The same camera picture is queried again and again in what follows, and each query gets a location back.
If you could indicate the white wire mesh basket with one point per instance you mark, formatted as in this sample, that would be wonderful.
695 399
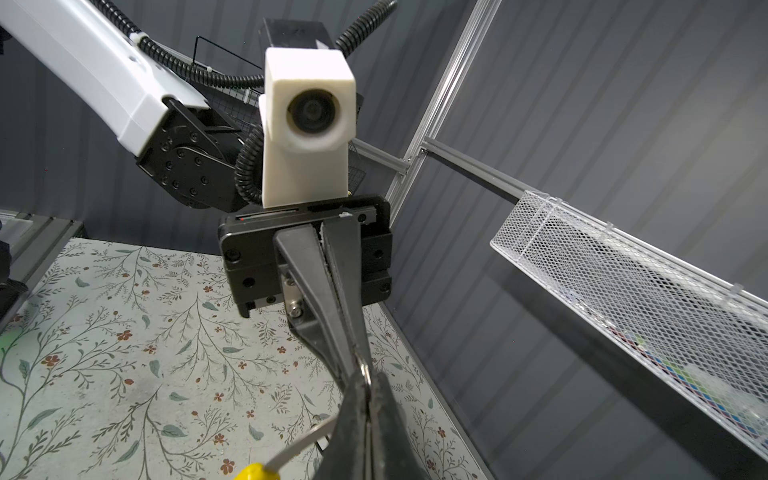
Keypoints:
682 313

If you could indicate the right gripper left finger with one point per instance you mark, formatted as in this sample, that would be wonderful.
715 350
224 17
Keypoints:
345 457

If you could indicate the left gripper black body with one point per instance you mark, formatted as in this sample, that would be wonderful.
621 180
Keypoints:
251 266

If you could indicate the black wire basket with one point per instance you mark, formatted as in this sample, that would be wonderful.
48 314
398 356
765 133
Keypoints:
241 106

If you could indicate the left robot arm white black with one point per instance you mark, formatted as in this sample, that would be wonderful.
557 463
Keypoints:
146 96

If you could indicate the aluminium frame crossbar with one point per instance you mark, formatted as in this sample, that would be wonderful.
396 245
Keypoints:
503 185

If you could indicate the items inside white basket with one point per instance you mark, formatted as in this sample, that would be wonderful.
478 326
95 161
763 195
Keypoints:
746 412

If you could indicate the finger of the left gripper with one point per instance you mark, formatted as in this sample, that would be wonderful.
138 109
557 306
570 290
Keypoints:
310 301
341 246

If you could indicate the aluminium mounting rail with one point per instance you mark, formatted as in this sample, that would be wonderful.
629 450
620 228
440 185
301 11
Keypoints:
30 243

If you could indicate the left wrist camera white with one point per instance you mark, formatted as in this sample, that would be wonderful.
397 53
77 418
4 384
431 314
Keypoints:
309 115

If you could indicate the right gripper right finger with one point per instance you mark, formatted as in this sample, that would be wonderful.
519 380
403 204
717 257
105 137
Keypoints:
392 455

